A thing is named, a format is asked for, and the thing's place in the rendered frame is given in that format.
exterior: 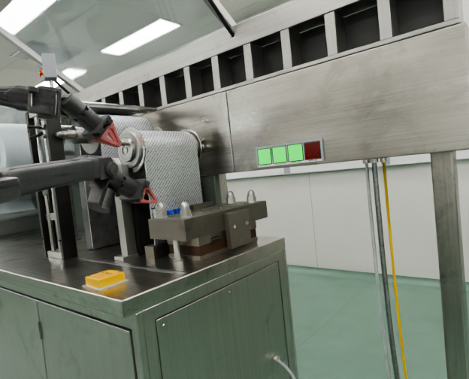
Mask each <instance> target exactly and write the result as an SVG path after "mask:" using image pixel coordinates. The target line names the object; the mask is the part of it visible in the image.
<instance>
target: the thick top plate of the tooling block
mask: <svg viewBox="0 0 469 379"><path fill-rule="evenodd" d="M242 209H248V211H249V219H250V222H253V221H256V220H260V219H263V218H266V217H268V212H267V205H266V201H257V202H253V203H247V202H236V203H231V204H226V203H224V204H221V205H214V206H213V207H210V208H203V209H200V210H196V211H191V214H192V217H187V218H180V213H177V214H171V215H167V216H168V217H166V218H161V219H156V218H153V219H149V220H148V223H149V230H150V239H161V240H174V241H189V240H192V239H195V238H199V237H202V236H205V235H209V234H212V233H215V232H220V231H222V230H225V219H224V214H226V213H229V212H232V211H238V210H242Z"/></svg>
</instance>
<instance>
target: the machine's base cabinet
mask: <svg viewBox="0 0 469 379"><path fill-rule="evenodd" d="M276 355H277V356H279V357H280V360H281V361H282V362H283V363H284V364H285V365H287V367H288V368H289V369H290V370H291V372H292V373H293V374H294V376H295V378H296V379H298V368H297V360H296V352H295V337H294V329H293V322H292V307H291V299H290V291H289V276H288V268H287V261H286V248H283V249H282V250H279V251H277V252H275V253H272V254H270V255H268V256H265V257H263V258H261V259H258V260H256V261H255V262H251V263H250V264H248V265H245V266H243V267H240V268H238V269H236V270H234V271H231V272H229V273H227V274H224V275H222V276H220V277H217V278H215V279H213V280H210V281H208V282H207V283H203V284H202V285H200V286H197V287H195V288H193V289H190V290H188V291H186V292H184V293H181V294H179V295H177V296H174V297H172V298H170V299H167V300H165V301H163V302H160V303H158V304H157V305H154V306H152V307H149V308H147V309H145V310H142V311H140V312H138V313H136V314H133V315H131V316H129V317H127V318H122V317H117V316H114V315H112V314H107V313H105V312H101V311H97V310H95V309H91V308H88V307H85V306H82V305H78V304H75V303H72V302H68V301H65V300H62V299H58V298H55V297H52V296H49V295H45V294H43V293H39V292H35V291H33V290H28V289H26V288H23V287H19V286H16V285H13V284H11V283H6V282H4V281H1V280H0V379H292V378H291V376H290V375H289V373H288V372H287V371H286V370H285V368H284V367H282V365H281V364H279V363H278V364H277V363H275V362H274V356H276Z"/></svg>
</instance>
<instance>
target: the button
mask: <svg viewBox="0 0 469 379"><path fill-rule="evenodd" d="M85 279H86V285H87V286H91V287H97V288H100V289H101V288H103V287H107V286H110V285H112V284H115V283H118V282H120V281H123V280H125V274H124V272H123V271H114V270H110V269H109V270H106V271H102V272H99V273H96V274H92V275H90V276H86V277H85Z"/></svg>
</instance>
